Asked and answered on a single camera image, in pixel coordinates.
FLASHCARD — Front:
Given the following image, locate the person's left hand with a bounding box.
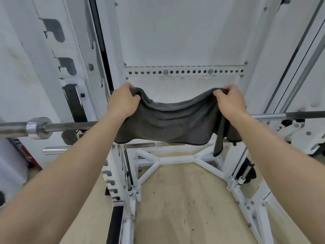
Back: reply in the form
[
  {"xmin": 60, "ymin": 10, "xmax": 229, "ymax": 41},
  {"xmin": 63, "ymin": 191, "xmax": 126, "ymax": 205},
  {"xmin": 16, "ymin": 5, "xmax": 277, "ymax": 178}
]
[{"xmin": 106, "ymin": 82, "xmax": 141, "ymax": 121}]

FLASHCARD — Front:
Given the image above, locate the person's right hand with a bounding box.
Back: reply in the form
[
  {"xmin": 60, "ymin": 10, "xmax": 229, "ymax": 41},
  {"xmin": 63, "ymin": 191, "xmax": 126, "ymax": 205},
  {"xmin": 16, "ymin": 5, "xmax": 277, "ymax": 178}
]
[{"xmin": 213, "ymin": 84, "xmax": 247, "ymax": 121}]

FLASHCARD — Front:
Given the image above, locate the grey towel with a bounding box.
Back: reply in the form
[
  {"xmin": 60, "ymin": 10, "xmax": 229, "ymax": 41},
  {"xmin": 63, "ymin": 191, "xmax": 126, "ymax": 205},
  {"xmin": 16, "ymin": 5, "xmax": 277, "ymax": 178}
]
[{"xmin": 113, "ymin": 87, "xmax": 242, "ymax": 157}]

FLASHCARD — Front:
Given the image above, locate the person's left forearm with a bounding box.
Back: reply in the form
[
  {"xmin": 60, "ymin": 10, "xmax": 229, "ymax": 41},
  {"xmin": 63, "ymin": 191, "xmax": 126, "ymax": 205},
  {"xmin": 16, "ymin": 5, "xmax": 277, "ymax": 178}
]
[{"xmin": 0, "ymin": 113, "xmax": 127, "ymax": 244}]

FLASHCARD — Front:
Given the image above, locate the person's right forearm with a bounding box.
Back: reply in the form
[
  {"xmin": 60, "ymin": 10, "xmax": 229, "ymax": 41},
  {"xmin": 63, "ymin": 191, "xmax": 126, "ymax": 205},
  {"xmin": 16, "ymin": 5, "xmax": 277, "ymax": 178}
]
[{"xmin": 228, "ymin": 111, "xmax": 325, "ymax": 244}]

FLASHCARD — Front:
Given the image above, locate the white perforated crossbar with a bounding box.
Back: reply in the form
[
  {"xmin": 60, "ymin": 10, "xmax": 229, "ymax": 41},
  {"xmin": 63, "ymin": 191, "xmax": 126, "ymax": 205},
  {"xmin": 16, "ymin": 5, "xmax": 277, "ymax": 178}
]
[{"xmin": 123, "ymin": 65, "xmax": 245, "ymax": 78}]

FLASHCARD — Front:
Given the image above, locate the black weight plate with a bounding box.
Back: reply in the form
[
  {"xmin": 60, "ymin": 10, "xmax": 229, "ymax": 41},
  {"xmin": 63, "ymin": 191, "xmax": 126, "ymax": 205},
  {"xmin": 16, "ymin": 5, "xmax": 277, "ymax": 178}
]
[{"xmin": 241, "ymin": 162, "xmax": 257, "ymax": 184}]

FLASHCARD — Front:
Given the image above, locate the chrome safety bar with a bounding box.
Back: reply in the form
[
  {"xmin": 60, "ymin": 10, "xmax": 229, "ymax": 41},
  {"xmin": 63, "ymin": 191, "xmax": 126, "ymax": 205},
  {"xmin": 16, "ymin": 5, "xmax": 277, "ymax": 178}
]
[{"xmin": 43, "ymin": 142, "xmax": 188, "ymax": 156}]

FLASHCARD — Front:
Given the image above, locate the steel barbell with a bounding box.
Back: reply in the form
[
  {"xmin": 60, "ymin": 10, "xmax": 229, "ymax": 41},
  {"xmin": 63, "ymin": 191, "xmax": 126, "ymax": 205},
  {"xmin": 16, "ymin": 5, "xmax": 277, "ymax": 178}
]
[{"xmin": 0, "ymin": 111, "xmax": 325, "ymax": 140}]

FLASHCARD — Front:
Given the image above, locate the white squat rack frame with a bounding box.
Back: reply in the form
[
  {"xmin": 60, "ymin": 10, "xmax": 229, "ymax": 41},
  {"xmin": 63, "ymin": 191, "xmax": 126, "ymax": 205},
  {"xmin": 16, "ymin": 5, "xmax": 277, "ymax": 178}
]
[{"xmin": 30, "ymin": 0, "xmax": 325, "ymax": 244}]

